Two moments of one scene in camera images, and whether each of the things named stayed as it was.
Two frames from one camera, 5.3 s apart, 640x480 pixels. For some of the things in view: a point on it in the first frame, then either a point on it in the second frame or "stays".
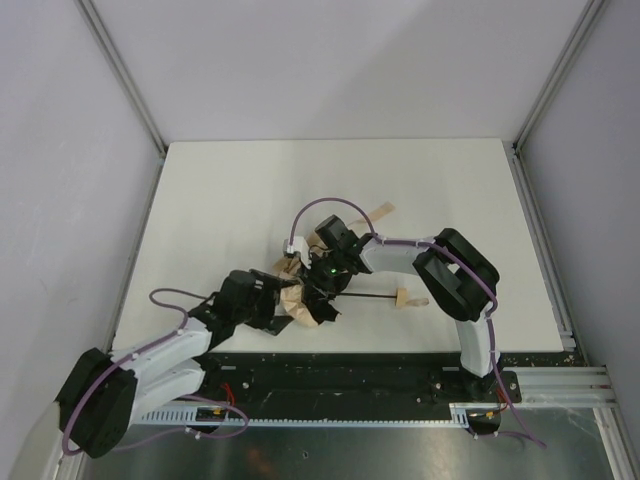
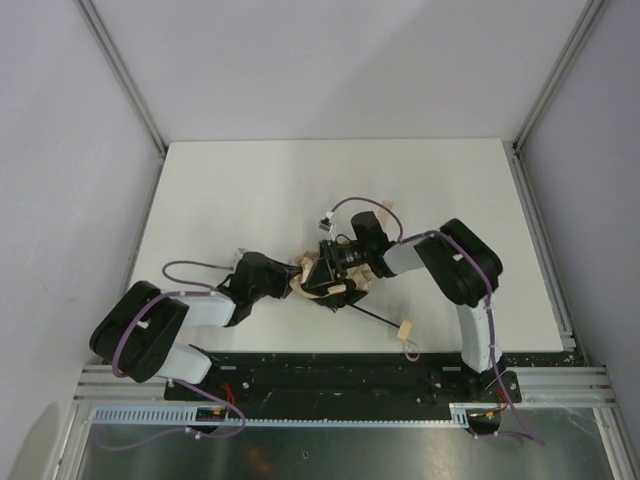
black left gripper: x=270 y=302 → x=273 y=276
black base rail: x=276 y=379 stays
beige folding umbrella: x=307 y=302 → x=362 y=277
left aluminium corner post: x=111 y=53 stays
